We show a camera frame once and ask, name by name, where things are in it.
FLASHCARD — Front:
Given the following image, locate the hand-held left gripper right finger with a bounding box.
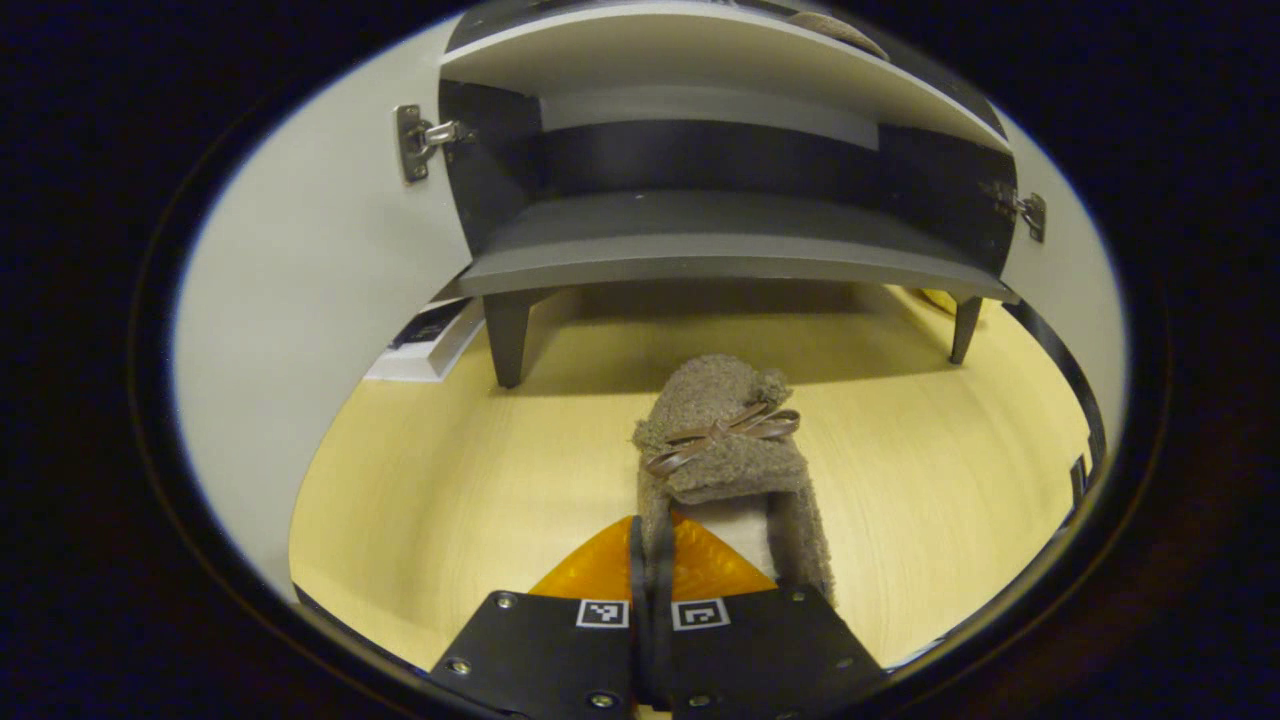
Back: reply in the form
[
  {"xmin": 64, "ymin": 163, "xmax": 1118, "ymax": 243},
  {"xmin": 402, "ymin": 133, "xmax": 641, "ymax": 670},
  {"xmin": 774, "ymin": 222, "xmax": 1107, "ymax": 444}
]
[{"xmin": 650, "ymin": 513, "xmax": 888, "ymax": 720}]

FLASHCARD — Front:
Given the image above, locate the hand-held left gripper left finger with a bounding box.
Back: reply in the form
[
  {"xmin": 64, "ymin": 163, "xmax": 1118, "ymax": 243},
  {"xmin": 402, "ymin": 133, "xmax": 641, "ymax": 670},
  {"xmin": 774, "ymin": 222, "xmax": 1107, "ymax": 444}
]
[{"xmin": 428, "ymin": 513, "xmax": 651, "ymax": 720}]

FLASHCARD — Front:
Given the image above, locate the brown fuzzy shoe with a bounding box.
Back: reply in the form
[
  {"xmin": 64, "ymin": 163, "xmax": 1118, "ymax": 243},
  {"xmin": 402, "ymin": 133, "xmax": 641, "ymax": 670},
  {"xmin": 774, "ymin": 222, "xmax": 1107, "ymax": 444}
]
[
  {"xmin": 792, "ymin": 10, "xmax": 891, "ymax": 61},
  {"xmin": 632, "ymin": 353, "xmax": 836, "ymax": 606}
]

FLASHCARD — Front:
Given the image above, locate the grey shoe cabinet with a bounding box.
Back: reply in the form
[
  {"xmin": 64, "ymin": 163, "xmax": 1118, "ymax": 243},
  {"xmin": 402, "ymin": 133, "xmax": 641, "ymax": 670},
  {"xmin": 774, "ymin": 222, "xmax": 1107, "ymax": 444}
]
[{"xmin": 437, "ymin": 0, "xmax": 1023, "ymax": 391}]

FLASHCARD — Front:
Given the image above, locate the grey cabinet door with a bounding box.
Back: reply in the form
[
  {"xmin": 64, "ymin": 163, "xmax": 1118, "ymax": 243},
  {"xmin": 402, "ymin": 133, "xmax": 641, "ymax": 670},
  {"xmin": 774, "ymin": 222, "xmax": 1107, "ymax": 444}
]
[
  {"xmin": 1000, "ymin": 108, "xmax": 1128, "ymax": 421},
  {"xmin": 173, "ymin": 18, "xmax": 479, "ymax": 603}
]

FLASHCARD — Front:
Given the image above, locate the dark blue book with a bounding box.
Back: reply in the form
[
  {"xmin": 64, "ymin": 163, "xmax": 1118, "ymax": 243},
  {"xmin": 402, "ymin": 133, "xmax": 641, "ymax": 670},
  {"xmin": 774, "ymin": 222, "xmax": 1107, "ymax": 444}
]
[{"xmin": 390, "ymin": 300, "xmax": 469, "ymax": 349}]

